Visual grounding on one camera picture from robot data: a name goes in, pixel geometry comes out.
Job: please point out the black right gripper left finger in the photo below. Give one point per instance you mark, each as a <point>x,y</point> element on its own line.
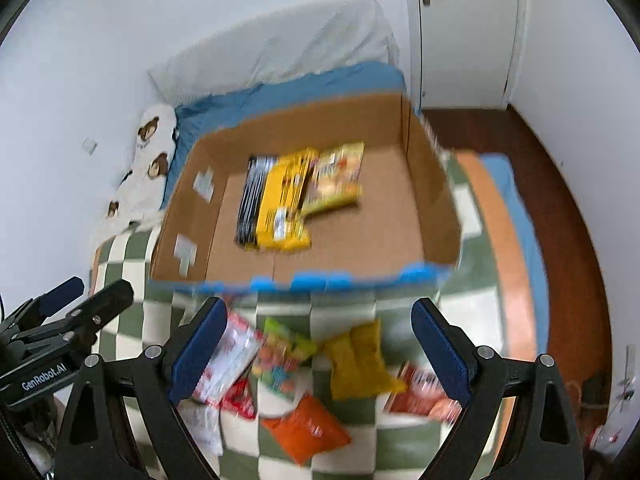
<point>96,439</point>

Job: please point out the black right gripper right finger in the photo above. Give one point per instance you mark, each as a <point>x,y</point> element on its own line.
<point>542,439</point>

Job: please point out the red white sachet packet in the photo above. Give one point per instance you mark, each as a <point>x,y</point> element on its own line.
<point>235,351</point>

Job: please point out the colourful candy ball bag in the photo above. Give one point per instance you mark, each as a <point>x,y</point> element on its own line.
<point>277,361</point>

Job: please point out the yellow black noodle packet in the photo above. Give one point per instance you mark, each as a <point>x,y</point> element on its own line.
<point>270,211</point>

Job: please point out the small red snack packet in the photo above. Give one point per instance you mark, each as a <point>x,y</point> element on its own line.
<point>239,400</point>

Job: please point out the yellow snack packet in box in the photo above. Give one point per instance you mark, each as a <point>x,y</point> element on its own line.
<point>334,180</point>

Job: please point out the red black noodle packet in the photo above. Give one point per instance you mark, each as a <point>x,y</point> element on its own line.
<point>424,396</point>

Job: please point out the orange snack bag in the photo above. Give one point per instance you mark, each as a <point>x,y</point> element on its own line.
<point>310,429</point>

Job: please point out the cardboard box with blue print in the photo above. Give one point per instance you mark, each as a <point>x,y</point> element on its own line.
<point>403,229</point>

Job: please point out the blue bed sheet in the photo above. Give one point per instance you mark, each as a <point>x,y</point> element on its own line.
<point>211,113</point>

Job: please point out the green white checkered blanket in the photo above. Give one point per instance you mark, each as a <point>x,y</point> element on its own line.
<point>497,294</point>

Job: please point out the bear print pillow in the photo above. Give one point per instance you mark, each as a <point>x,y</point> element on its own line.
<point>140,193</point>

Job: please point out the white pillow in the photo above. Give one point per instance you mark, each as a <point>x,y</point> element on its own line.
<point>277,47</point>

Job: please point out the white door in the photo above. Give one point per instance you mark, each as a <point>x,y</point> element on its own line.
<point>464,53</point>

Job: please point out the yellow snack bag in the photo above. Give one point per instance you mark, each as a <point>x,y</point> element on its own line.
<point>358,370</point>

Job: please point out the white silver snack packet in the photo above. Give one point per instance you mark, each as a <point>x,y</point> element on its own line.
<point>203,423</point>

